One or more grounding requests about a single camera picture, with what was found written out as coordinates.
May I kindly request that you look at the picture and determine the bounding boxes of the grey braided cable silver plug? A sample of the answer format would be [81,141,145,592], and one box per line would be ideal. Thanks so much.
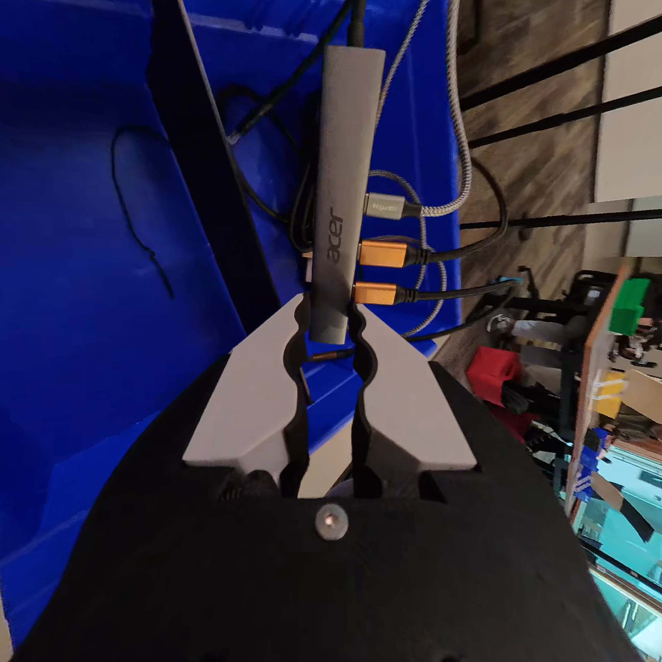
[362,0,477,221]

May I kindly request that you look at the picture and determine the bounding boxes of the thin black cable small plug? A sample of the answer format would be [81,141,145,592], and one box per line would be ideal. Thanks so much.
[215,0,370,365]

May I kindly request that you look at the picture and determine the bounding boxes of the blue plastic bin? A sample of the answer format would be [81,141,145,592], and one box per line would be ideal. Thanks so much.
[0,0,468,621]

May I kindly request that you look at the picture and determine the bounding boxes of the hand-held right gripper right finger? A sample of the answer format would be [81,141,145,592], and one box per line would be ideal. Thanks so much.
[354,311,479,487]

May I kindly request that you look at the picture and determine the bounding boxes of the black cable with orange plug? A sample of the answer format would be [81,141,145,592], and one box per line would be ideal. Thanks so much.
[357,236,510,270]
[352,280,508,337]

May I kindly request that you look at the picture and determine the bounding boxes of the background office desk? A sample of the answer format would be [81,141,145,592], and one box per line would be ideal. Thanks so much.
[580,259,662,497]

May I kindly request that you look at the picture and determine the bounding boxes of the red storage crate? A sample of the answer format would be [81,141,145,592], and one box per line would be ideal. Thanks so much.
[466,347,525,411]

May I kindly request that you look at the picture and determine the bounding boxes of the green box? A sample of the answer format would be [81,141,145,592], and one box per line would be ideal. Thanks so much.
[609,278,652,335]

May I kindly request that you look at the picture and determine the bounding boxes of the thin black cord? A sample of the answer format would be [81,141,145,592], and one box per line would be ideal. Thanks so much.
[112,124,179,301]

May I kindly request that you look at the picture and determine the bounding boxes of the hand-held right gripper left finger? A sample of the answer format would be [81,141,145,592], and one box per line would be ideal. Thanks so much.
[183,293,311,487]

